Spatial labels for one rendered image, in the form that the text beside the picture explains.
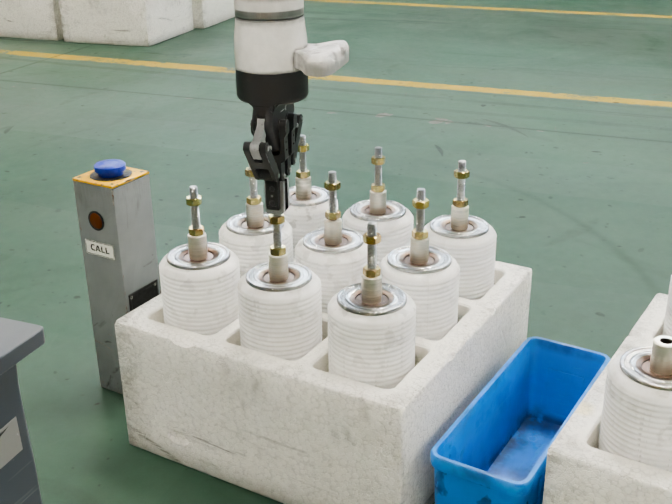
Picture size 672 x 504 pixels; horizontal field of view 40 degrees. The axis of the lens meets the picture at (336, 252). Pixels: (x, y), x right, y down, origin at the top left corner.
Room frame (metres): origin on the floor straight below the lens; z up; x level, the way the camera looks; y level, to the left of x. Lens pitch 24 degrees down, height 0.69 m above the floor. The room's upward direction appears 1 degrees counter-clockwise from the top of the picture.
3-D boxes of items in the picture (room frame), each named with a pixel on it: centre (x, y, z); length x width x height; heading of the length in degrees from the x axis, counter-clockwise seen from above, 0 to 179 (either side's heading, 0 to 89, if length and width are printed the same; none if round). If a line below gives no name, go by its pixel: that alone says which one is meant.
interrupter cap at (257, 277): (0.94, 0.07, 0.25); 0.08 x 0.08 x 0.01
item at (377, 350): (0.88, -0.04, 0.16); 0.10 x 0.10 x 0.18
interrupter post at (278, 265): (0.94, 0.07, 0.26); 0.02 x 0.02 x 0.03
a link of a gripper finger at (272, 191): (0.92, 0.07, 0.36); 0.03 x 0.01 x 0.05; 164
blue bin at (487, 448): (0.88, -0.22, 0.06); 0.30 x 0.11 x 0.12; 148
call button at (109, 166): (1.13, 0.29, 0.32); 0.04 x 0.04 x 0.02
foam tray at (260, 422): (1.04, 0.00, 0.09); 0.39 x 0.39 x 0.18; 59
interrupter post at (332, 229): (1.04, 0.00, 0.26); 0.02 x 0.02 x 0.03
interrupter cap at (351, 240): (1.04, 0.00, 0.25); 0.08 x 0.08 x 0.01
